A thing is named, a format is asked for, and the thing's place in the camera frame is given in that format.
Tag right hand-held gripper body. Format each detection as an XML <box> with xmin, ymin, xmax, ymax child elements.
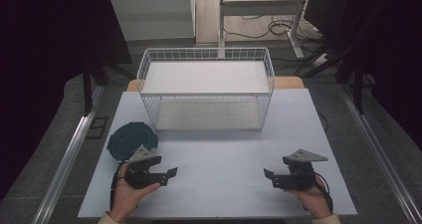
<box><xmin>282</xmin><ymin>148</ymin><xmax>329</xmax><ymax>191</ymax></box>

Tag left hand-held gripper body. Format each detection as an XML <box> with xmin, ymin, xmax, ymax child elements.
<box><xmin>123</xmin><ymin>144</ymin><xmax>163</xmax><ymax>190</ymax></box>

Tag dark blue cap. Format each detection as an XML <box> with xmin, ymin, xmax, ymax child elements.
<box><xmin>106</xmin><ymin>121</ymin><xmax>159</xmax><ymax>162</ymax></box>

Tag white wire shelf rack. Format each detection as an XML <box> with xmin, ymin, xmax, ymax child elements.
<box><xmin>135</xmin><ymin>47</ymin><xmax>276</xmax><ymax>132</ymax></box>

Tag person's left hand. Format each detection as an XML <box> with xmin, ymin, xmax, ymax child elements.
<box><xmin>108</xmin><ymin>163</ymin><xmax>162</xmax><ymax>224</ymax></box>

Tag person's right hand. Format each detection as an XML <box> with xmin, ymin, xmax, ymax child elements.
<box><xmin>284</xmin><ymin>176</ymin><xmax>333</xmax><ymax>220</ymax></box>

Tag black stand leg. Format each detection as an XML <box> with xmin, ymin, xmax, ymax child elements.
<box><xmin>82</xmin><ymin>64</ymin><xmax>94</xmax><ymax>116</ymax></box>

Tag white power strip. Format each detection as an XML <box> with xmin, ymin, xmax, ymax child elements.
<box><xmin>312</xmin><ymin>52</ymin><xmax>330</xmax><ymax>68</ymax></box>

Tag black curtain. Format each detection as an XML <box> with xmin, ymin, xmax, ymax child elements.
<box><xmin>303</xmin><ymin>0</ymin><xmax>422</xmax><ymax>152</ymax></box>
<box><xmin>0</xmin><ymin>0</ymin><xmax>133</xmax><ymax>202</ymax></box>

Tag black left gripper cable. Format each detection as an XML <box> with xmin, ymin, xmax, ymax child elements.
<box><xmin>109</xmin><ymin>159</ymin><xmax>128</xmax><ymax>210</ymax></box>

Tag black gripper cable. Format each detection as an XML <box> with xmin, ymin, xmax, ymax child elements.
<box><xmin>109</xmin><ymin>159</ymin><xmax>128</xmax><ymax>210</ymax></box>
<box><xmin>314</xmin><ymin>171</ymin><xmax>334</xmax><ymax>214</ymax></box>

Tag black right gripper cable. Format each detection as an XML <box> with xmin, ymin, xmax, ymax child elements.
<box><xmin>314</xmin><ymin>171</ymin><xmax>334</xmax><ymax>214</ymax></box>

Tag black floor frame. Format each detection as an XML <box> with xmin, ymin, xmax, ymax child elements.
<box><xmin>86</xmin><ymin>115</ymin><xmax>109</xmax><ymax>140</ymax></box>

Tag aluminium rail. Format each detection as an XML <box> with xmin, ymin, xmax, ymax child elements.
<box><xmin>338</xmin><ymin>83</ymin><xmax>422</xmax><ymax>224</ymax></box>
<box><xmin>31</xmin><ymin>85</ymin><xmax>106</xmax><ymax>224</ymax></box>

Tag black floor cables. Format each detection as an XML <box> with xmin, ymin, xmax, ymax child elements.
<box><xmin>222</xmin><ymin>0</ymin><xmax>327</xmax><ymax>78</ymax></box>

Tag white metal desk frame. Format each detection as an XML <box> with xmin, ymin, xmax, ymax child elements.
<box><xmin>218</xmin><ymin>0</ymin><xmax>313</xmax><ymax>60</ymax></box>

